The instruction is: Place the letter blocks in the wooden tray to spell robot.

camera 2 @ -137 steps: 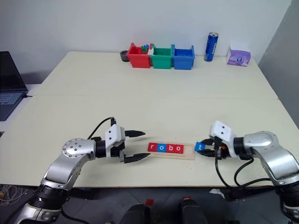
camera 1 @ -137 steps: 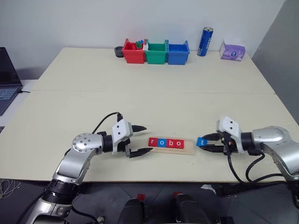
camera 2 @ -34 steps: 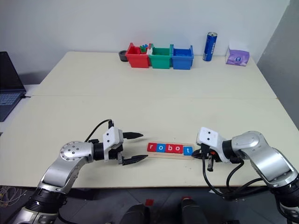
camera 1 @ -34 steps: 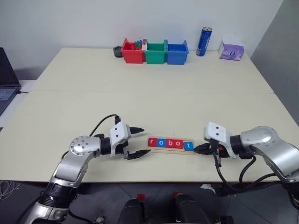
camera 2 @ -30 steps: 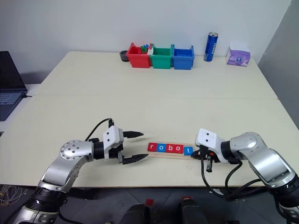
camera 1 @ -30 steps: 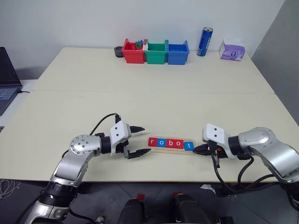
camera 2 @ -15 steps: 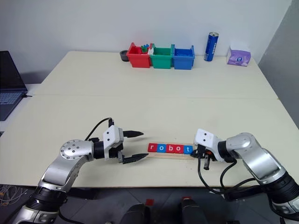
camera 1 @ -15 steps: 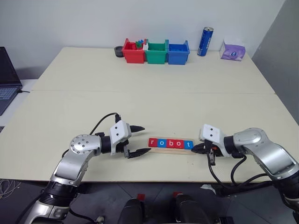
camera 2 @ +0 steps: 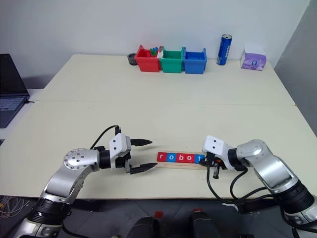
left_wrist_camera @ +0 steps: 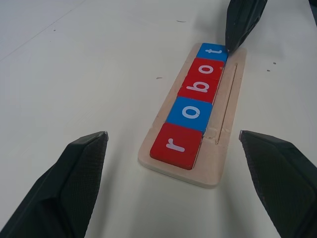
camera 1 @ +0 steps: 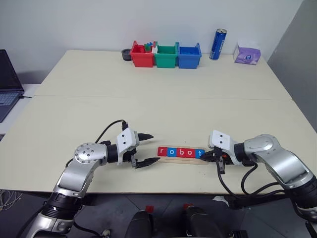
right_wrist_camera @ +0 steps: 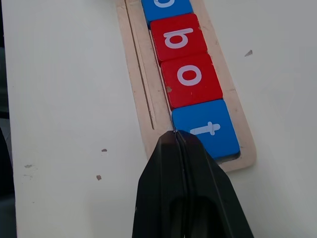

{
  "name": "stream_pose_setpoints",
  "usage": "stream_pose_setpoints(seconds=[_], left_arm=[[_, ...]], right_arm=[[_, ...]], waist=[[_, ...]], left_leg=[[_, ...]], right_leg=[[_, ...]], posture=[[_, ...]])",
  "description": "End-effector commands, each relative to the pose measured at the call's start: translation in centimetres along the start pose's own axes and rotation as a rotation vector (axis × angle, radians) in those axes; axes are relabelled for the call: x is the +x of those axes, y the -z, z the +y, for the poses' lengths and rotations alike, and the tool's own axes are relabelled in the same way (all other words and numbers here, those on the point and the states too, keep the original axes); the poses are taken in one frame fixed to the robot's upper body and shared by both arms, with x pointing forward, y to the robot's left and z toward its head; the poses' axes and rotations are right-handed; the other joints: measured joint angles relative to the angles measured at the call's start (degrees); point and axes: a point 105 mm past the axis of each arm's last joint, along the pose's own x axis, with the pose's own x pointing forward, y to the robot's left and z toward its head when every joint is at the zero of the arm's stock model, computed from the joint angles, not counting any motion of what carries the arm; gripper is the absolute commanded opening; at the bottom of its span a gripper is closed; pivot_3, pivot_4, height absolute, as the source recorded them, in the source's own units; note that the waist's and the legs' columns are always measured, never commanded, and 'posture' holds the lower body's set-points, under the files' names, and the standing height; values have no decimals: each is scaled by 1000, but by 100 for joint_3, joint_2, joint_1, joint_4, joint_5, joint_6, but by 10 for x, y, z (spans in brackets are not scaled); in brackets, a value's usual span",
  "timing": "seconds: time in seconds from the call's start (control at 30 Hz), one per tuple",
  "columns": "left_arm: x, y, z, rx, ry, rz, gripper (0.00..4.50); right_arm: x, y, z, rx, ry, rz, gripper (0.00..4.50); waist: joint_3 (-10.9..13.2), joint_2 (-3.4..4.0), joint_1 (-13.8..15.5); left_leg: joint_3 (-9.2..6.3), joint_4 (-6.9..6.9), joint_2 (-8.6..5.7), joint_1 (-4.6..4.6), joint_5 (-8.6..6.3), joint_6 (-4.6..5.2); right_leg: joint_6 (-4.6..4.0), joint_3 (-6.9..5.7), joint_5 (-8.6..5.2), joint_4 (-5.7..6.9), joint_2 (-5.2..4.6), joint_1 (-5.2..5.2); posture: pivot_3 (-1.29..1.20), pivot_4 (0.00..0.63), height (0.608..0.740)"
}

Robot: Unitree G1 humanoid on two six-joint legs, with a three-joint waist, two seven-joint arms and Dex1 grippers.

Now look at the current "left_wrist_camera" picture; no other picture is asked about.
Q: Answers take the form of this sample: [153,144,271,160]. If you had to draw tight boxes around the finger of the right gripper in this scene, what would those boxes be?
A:
[232,0,268,51]
[225,0,248,52]

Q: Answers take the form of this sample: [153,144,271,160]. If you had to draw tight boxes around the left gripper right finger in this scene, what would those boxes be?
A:
[238,129,317,238]

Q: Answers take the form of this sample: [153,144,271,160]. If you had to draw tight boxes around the blue letter o block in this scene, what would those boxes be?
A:
[165,96,213,137]

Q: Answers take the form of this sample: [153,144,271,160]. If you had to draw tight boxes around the blue letter t block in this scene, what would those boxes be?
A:
[197,42,229,63]

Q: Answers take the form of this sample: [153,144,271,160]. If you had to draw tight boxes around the red letter o block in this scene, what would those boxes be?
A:
[186,58,225,81]

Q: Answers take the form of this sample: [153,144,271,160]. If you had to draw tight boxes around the wooden letter tray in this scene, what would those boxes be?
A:
[137,42,248,190]

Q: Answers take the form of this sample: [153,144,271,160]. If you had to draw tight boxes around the red letter b block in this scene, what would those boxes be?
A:
[177,75,221,104]

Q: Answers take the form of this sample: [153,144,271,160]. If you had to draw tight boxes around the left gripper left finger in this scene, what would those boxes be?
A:
[0,131,109,238]

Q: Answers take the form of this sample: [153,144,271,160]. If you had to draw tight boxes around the red letter r block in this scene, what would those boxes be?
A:
[149,122,204,171]

